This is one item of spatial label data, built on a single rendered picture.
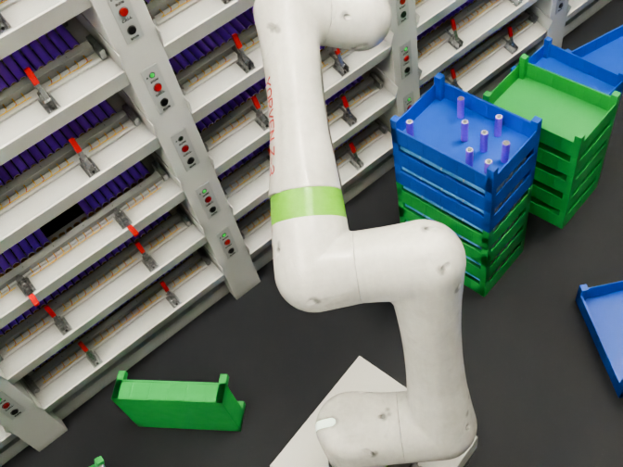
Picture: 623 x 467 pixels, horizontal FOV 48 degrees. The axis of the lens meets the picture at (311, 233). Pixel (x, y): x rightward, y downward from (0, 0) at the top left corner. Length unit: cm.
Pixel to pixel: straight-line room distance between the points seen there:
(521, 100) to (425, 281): 120
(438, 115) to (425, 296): 91
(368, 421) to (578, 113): 116
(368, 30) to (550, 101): 103
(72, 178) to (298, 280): 74
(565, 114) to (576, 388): 75
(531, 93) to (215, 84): 95
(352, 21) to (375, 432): 71
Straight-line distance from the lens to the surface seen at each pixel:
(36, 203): 162
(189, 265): 206
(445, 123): 185
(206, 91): 168
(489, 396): 197
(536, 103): 213
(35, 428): 211
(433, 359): 115
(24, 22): 138
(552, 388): 199
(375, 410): 132
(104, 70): 152
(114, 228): 175
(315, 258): 101
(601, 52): 280
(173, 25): 156
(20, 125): 149
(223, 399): 183
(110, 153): 163
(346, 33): 119
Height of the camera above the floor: 181
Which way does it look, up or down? 53 degrees down
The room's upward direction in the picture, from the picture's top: 15 degrees counter-clockwise
